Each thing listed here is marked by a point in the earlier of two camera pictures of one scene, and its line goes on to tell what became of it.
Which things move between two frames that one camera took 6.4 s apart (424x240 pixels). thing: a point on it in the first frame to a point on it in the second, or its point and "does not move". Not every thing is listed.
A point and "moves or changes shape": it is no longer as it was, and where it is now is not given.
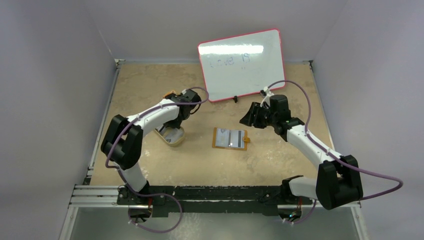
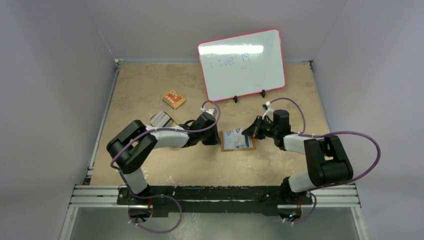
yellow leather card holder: x=214 y=142 moves or changes shape
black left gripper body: x=176 y=123 to x=209 y=138
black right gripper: x=257 y=114 to x=259 y=126
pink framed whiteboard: x=241 y=65 does not move
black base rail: x=211 y=200 does not move
